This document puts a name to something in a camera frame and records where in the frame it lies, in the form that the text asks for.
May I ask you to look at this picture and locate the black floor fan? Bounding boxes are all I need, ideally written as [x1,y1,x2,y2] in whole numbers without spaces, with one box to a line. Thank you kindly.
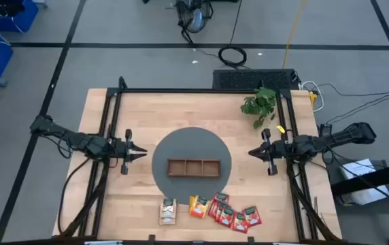
[175,0,214,34]

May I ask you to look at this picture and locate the black equipment bundle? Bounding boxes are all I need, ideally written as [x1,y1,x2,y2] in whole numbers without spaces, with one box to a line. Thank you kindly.
[0,0,25,17]

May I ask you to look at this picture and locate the beige vanilla tea bag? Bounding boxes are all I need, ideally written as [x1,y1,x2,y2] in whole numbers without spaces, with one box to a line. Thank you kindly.
[158,214,177,227]
[161,197,178,219]

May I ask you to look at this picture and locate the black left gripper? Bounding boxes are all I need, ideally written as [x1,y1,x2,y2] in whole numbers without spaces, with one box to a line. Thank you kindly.
[109,128,148,176]

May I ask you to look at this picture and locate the white looped cable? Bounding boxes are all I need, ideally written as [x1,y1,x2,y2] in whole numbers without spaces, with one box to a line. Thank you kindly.
[301,80,326,113]

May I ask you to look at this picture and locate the yellow extension cable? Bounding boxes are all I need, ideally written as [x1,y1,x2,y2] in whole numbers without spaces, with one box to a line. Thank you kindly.
[282,0,308,69]

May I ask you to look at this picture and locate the red strawberry tea bag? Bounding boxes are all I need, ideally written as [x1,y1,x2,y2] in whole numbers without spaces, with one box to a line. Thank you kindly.
[214,191,231,206]
[213,201,228,223]
[218,206,236,228]
[231,211,250,235]
[207,199,221,218]
[242,205,263,228]

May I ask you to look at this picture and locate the wooden three-compartment tray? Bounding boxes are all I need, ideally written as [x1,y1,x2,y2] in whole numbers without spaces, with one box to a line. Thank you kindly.
[167,158,222,178]

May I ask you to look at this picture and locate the round grey woven placemat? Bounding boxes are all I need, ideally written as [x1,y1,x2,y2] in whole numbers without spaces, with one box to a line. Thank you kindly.
[151,127,233,205]

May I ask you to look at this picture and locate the potted green plant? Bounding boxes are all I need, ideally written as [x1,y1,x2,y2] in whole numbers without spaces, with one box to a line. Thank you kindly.
[240,86,277,130]

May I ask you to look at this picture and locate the black perforated computer case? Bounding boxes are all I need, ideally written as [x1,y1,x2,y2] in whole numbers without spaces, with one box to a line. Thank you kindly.
[212,69,301,91]

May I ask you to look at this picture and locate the white paper sheets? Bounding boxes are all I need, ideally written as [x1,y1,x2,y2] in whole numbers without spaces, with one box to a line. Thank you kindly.
[339,158,389,207]

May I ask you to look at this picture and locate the thin black floor cable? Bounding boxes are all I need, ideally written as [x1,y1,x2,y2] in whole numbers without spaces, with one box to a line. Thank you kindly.
[316,83,389,125]

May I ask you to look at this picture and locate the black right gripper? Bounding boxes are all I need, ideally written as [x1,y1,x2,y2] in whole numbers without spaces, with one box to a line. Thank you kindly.
[248,128,288,176]

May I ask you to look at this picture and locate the small black box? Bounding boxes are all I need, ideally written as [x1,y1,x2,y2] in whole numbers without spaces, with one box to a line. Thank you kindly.
[318,123,333,137]

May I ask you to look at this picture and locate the black cable bundle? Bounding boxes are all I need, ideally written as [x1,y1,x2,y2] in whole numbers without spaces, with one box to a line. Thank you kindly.
[57,149,111,238]
[288,159,341,243]

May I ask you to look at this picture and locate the coiled black cable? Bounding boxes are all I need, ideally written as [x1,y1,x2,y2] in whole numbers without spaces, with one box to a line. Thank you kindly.
[217,0,248,68]

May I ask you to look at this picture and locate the black aluminium table frame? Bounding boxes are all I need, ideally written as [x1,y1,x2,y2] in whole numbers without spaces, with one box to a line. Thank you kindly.
[78,76,320,241]

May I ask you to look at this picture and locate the black metal bar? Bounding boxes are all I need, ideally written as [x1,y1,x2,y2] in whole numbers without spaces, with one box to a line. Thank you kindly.
[330,159,389,197]

